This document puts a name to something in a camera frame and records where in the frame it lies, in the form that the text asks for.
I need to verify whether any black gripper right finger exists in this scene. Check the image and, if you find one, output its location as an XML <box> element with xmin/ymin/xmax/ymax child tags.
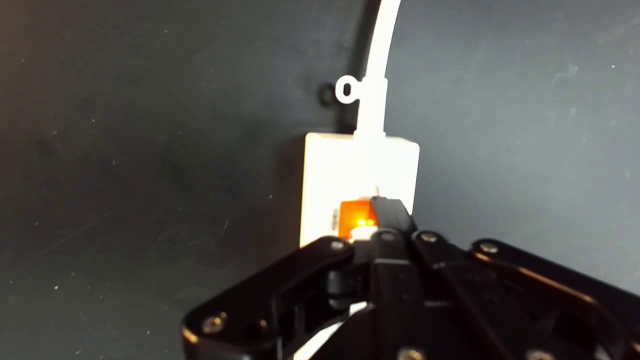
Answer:
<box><xmin>371</xmin><ymin>197</ymin><xmax>640</xmax><ymax>360</ymax></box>

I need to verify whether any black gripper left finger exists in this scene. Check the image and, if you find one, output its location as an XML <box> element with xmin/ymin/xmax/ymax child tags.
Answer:
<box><xmin>179</xmin><ymin>235</ymin><xmax>366</xmax><ymax>360</ymax></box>

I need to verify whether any white power strip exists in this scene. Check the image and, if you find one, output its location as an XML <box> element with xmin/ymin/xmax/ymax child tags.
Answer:
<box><xmin>298</xmin><ymin>132</ymin><xmax>419</xmax><ymax>246</ymax></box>

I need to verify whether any white power cable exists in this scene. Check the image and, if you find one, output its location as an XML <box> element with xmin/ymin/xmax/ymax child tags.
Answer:
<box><xmin>352</xmin><ymin>0</ymin><xmax>404</xmax><ymax>139</ymax></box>

